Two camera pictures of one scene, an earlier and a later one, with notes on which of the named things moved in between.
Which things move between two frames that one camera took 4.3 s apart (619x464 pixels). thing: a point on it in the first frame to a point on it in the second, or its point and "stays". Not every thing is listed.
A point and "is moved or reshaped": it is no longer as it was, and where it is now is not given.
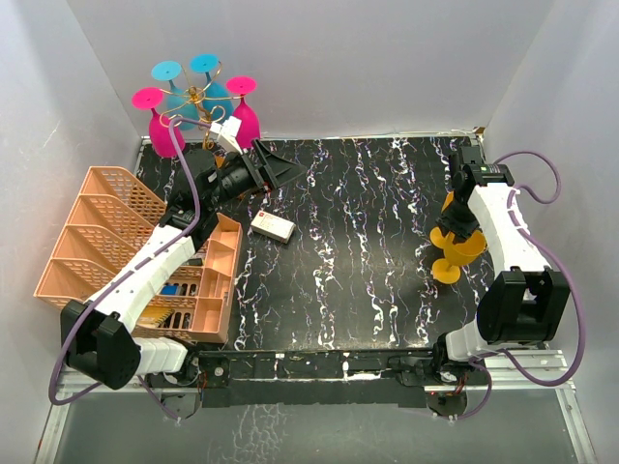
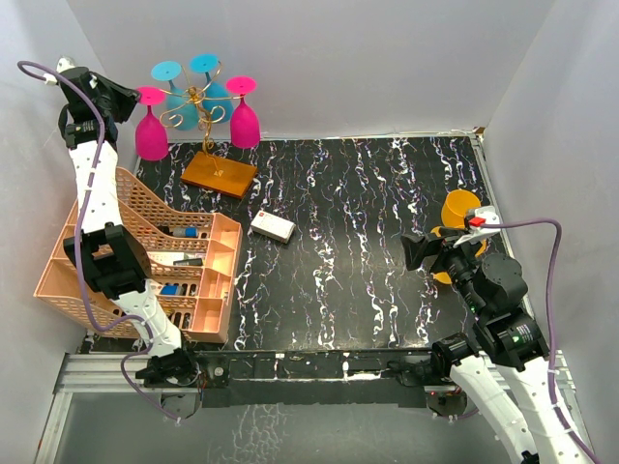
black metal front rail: (323, 378) stays
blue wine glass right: (217, 102) stays
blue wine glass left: (179, 104) stays
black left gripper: (279, 170) to (129, 99)
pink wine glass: (159, 134) is moved or reshaped
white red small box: (273, 226) stays
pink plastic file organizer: (110, 215) stays
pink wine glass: (250, 123) stays
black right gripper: (462, 231) to (416, 247)
